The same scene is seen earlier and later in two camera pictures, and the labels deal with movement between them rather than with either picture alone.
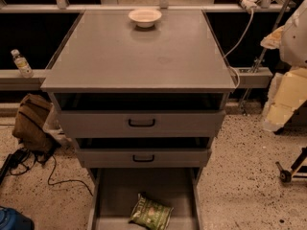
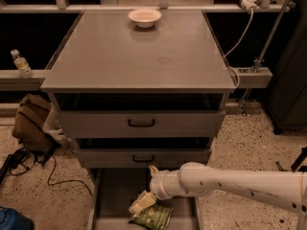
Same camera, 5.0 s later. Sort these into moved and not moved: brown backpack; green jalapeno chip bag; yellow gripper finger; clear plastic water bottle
Moved: yellow gripper finger
Not moved: clear plastic water bottle; brown backpack; green jalapeno chip bag
